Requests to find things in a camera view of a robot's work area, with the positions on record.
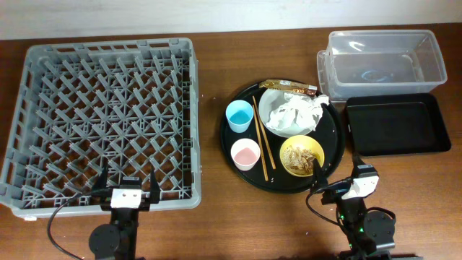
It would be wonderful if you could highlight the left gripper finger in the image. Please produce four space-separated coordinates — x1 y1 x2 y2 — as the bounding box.
149 169 160 204
91 165 108 197

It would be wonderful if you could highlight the food scraps peanuts and rice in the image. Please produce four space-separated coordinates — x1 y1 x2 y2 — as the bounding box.
282 146 317 176

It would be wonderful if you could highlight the yellow bowl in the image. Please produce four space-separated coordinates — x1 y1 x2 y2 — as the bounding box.
279 135 325 178

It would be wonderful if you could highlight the wooden chopstick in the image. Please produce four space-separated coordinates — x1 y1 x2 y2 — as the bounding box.
252 96 276 170
252 105 269 181

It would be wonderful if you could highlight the white paper napkin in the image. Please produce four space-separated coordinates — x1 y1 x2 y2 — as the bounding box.
266 92 329 131

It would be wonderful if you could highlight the pink cup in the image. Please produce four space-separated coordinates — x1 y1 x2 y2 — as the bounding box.
230 138 261 171

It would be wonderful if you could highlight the white round plate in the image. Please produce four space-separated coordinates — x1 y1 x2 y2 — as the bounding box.
258 90 317 138

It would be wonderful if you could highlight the brown snack wrapper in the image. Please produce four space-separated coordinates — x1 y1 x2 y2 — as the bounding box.
258 79 318 96

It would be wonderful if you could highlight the light blue cup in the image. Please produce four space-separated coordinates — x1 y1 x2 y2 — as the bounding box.
225 100 254 134

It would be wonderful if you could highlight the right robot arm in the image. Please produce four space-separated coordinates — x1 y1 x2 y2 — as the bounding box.
305 155 419 260

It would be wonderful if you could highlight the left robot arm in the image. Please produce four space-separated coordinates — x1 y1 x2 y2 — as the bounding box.
89 166 160 259

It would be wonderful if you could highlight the grey plastic dishwasher rack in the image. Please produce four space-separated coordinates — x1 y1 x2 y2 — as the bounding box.
1 38 201 220

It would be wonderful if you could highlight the clear plastic waste bin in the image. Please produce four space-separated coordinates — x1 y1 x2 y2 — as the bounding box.
317 30 448 102

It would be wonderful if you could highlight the round black serving tray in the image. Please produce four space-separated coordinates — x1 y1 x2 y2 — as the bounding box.
219 103 346 194

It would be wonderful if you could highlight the black rectangular tray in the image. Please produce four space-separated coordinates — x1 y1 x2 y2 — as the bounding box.
345 93 452 157

